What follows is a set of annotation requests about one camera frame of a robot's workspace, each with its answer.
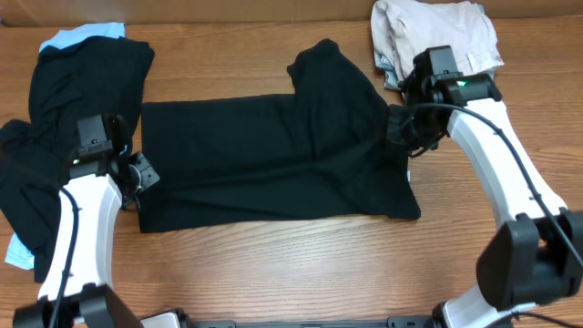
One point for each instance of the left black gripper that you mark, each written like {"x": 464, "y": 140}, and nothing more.
{"x": 148, "y": 173}

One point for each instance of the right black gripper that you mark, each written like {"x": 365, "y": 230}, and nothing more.
{"x": 393, "y": 132}

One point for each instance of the black t-shirt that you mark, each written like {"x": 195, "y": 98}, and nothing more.
{"x": 315, "y": 153}

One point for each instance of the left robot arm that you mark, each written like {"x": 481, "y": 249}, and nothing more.
{"x": 103, "y": 175}

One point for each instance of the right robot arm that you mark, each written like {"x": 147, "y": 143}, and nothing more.
{"x": 535, "y": 257}

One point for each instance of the black clothes pile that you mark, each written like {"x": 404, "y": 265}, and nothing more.
{"x": 99, "y": 75}

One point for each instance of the grey-blue folded garment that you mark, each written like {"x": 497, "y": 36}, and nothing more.
{"x": 398, "y": 68}

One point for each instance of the beige folded trousers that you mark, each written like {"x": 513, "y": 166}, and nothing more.
{"x": 410, "y": 27}

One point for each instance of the light blue garment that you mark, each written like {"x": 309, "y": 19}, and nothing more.
{"x": 17, "y": 253}

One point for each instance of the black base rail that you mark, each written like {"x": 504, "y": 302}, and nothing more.
{"x": 309, "y": 324}

